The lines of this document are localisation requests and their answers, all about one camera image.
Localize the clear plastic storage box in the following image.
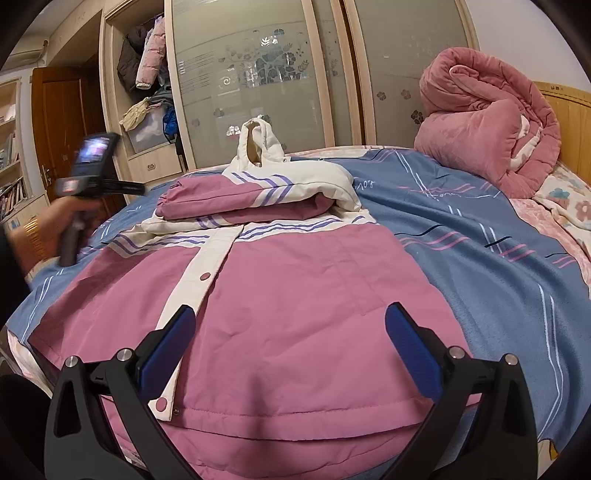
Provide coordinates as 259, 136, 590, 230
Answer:
127, 106, 168, 154

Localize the brown wooden room door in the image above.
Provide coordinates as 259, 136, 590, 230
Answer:
31, 58, 106, 201

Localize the wooden headboard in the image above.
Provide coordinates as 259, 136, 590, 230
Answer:
536, 81, 591, 184

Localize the pink and white hooded jacket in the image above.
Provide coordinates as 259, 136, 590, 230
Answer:
29, 119, 466, 479

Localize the bookshelf with books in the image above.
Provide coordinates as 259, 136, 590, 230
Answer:
0, 79, 31, 220

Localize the floral pillow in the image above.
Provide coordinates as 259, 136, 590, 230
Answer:
533, 162, 591, 257

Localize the frosted sliding wardrobe door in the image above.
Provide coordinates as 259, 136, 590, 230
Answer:
164, 1, 335, 169

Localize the person's left hand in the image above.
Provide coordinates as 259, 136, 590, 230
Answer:
9, 195, 105, 274

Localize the pink hanging puffer jacket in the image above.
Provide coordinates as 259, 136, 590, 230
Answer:
135, 16, 166, 90

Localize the gold bracelet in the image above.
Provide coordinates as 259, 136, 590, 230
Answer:
20, 217, 47, 262

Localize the blue garment in wardrobe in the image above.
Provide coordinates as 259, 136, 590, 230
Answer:
162, 106, 179, 144

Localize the rolled pink quilt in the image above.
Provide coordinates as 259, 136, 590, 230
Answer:
414, 47, 561, 198

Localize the black sleeved left forearm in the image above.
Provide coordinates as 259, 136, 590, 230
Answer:
0, 228, 30, 326

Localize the blue striped bed sheet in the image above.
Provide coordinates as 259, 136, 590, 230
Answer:
5, 148, 590, 451

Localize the wardrobe drawer with handle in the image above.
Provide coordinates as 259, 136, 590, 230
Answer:
128, 144, 183, 183

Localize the beige crumpled cloth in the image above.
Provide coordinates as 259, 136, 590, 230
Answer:
119, 98, 150, 132

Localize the dark hanging jacket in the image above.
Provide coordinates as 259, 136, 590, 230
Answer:
117, 25, 147, 93

